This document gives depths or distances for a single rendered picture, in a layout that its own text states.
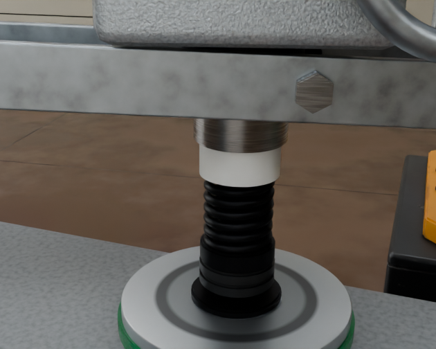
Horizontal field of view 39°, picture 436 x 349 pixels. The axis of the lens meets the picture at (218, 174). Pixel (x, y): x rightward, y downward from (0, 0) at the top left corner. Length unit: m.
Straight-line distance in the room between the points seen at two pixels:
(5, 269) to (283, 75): 0.45
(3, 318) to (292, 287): 0.30
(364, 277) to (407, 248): 1.45
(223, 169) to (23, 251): 0.38
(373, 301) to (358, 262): 1.99
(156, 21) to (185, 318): 0.27
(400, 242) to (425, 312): 0.47
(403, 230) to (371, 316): 0.54
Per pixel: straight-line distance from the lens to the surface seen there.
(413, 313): 0.71
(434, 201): 1.27
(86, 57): 0.46
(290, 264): 0.65
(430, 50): 0.37
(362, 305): 0.71
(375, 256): 2.77
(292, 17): 0.40
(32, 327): 0.67
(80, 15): 7.17
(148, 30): 0.40
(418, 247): 1.16
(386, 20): 0.36
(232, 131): 0.49
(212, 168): 0.51
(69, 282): 0.74
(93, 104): 0.47
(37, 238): 0.85
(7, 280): 0.76
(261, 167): 0.51
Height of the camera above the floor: 1.23
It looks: 20 degrees down
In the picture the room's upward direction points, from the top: 1 degrees clockwise
